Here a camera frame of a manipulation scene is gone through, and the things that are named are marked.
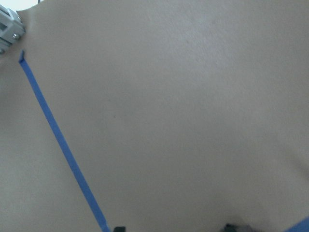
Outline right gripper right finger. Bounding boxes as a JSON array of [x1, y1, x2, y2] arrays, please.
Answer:
[[224, 224, 251, 232]]

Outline blue tape grid lines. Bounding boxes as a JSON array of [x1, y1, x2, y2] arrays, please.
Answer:
[[18, 50, 309, 232]]

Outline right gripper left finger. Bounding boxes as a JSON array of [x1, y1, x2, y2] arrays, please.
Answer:
[[113, 226, 126, 232]]

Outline aluminium frame post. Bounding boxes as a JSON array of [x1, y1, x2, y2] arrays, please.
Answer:
[[0, 5, 26, 55]]

